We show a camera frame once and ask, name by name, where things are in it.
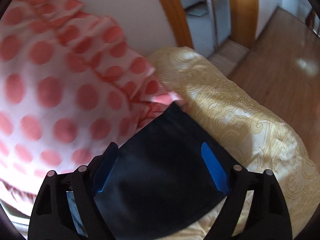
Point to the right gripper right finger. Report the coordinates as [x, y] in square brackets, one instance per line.
[268, 216]

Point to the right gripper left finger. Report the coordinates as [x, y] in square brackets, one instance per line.
[51, 216]

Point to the black pants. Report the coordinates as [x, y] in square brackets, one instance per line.
[164, 178]

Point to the cream patterned bed quilt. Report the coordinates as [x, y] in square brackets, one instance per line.
[252, 134]

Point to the pink polka dot pillow right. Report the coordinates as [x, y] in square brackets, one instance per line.
[70, 85]

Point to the wooden door frame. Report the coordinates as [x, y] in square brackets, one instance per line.
[204, 25]

